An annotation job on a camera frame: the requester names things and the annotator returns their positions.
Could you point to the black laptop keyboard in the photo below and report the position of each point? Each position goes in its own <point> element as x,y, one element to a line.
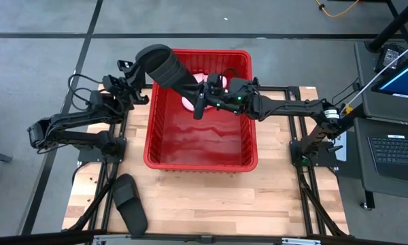
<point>394,151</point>

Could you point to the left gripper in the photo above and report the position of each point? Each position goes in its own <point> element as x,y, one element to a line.
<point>115,86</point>

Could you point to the black aluminium frame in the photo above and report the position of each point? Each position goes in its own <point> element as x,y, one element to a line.
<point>294,91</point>

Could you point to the black slide sandal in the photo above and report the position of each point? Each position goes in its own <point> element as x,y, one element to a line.
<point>163,68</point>
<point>131,211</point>

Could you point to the black power adapter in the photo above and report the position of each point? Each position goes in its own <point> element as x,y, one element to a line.
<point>389,58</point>

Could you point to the monitor with blue screen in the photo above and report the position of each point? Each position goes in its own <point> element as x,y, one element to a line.
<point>404,81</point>

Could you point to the white panel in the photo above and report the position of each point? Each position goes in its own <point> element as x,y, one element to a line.
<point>341,153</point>

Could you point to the red plastic bin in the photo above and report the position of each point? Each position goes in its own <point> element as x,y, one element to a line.
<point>204,146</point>

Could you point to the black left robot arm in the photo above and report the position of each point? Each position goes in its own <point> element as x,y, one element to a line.
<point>71,119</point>

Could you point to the pink slide sandal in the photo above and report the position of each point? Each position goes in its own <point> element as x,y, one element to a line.
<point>187,103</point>
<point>200,78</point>

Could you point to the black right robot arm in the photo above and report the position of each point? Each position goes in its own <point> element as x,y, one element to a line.
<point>292,105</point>

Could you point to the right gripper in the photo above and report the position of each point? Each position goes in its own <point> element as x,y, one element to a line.
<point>241,98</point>

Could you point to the black stand pole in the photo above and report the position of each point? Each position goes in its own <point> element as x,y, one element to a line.
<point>394,25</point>

